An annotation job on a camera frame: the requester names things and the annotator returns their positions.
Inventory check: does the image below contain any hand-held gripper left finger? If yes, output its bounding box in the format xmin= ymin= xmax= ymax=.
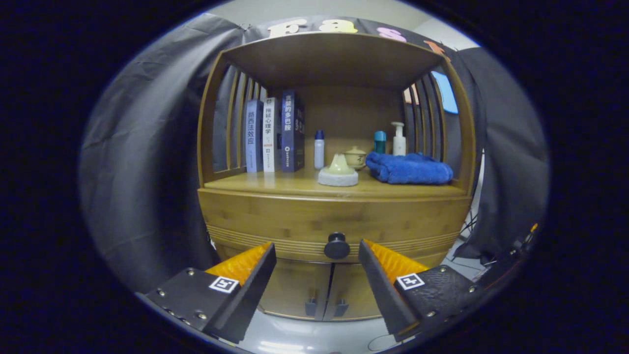
xmin=135 ymin=242 xmax=277 ymax=344

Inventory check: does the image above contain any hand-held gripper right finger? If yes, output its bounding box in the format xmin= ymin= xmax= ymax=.
xmin=358 ymin=239 xmax=489 ymax=343

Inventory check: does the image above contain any wooden drawer with black knob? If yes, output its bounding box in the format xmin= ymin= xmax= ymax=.
xmin=198 ymin=188 xmax=472 ymax=264

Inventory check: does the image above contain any wooden cabinet door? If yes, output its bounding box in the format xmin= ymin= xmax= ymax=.
xmin=258 ymin=258 xmax=335 ymax=321
xmin=322 ymin=253 xmax=445 ymax=321

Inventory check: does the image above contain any wooden countertop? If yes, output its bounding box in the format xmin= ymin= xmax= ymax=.
xmin=204 ymin=165 xmax=466 ymax=199

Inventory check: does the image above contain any wooden cabinet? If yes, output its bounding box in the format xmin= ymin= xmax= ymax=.
xmin=197 ymin=32 xmax=477 ymax=323

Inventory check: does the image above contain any blue folded towel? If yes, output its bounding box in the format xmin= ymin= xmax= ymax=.
xmin=365 ymin=151 xmax=454 ymax=185

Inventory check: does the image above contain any black device with orange part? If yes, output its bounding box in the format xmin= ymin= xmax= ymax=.
xmin=474 ymin=224 xmax=539 ymax=291

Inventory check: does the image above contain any beige lidded teacup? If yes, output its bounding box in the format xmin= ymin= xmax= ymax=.
xmin=343 ymin=146 xmax=368 ymax=171

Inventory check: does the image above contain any white pump bottle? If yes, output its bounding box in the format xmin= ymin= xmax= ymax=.
xmin=391 ymin=121 xmax=407 ymax=157

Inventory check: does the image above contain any light blue book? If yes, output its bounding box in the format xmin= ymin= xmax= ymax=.
xmin=245 ymin=99 xmax=265 ymax=174

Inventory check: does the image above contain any white book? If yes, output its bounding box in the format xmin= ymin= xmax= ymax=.
xmin=262 ymin=97 xmax=283 ymax=173

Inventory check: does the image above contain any dark blue book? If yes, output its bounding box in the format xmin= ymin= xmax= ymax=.
xmin=281 ymin=89 xmax=306 ymax=173

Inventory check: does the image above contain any black backdrop cloth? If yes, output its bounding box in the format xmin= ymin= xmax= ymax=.
xmin=79 ymin=14 xmax=551 ymax=295

